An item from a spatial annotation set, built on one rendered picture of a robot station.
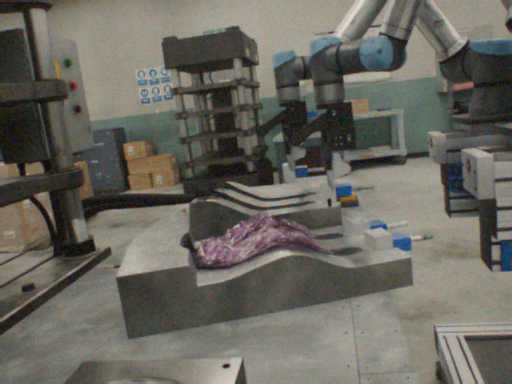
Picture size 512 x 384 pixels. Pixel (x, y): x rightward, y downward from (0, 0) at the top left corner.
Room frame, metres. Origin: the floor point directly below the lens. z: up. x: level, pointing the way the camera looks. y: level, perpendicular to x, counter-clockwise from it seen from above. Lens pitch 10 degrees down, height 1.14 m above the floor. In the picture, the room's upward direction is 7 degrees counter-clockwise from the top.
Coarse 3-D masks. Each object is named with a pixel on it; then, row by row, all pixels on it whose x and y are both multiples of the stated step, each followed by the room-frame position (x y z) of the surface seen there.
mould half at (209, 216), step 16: (224, 192) 1.19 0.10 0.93; (256, 192) 1.30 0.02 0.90; (304, 192) 1.26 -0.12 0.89; (320, 192) 1.23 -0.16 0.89; (192, 208) 1.09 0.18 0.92; (208, 208) 1.08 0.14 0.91; (224, 208) 1.08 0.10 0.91; (240, 208) 1.09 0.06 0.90; (288, 208) 1.09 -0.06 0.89; (304, 208) 1.06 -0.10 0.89; (320, 208) 1.04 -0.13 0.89; (336, 208) 1.03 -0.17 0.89; (160, 224) 1.21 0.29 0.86; (176, 224) 1.18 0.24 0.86; (192, 224) 1.09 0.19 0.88; (208, 224) 1.08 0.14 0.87; (224, 224) 1.08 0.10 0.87; (304, 224) 1.05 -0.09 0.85; (320, 224) 1.04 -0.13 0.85; (336, 224) 1.03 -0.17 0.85
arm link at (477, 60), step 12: (480, 48) 1.35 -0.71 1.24; (492, 48) 1.33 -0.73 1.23; (504, 48) 1.32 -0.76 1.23; (468, 60) 1.41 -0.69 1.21; (480, 60) 1.35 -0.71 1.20; (492, 60) 1.33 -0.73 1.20; (504, 60) 1.32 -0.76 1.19; (468, 72) 1.42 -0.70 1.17; (480, 72) 1.36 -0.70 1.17; (492, 72) 1.33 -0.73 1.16; (504, 72) 1.32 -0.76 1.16
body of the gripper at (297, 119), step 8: (280, 104) 1.39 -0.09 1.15; (288, 104) 1.37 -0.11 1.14; (296, 104) 1.38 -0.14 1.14; (304, 104) 1.38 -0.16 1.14; (288, 112) 1.39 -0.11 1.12; (296, 112) 1.39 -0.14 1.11; (304, 112) 1.38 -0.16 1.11; (288, 120) 1.39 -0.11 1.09; (296, 120) 1.39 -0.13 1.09; (304, 120) 1.37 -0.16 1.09; (288, 128) 1.37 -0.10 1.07; (296, 128) 1.38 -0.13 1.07
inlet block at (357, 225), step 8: (360, 216) 0.95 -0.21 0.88; (352, 224) 0.90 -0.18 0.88; (360, 224) 0.90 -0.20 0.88; (368, 224) 0.90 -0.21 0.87; (376, 224) 0.91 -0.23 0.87; (384, 224) 0.91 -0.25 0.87; (392, 224) 0.93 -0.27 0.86; (400, 224) 0.93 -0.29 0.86; (352, 232) 0.91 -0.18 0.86; (360, 232) 0.90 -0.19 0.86
